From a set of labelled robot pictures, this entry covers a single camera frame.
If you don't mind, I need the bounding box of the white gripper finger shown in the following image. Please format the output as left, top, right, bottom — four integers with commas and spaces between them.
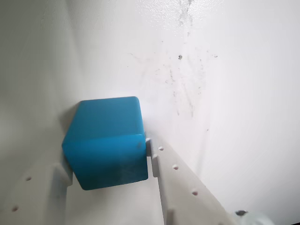
145, 137, 238, 225
0, 161, 74, 225

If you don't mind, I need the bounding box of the blue cube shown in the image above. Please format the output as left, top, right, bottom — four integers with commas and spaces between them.
61, 96, 149, 191

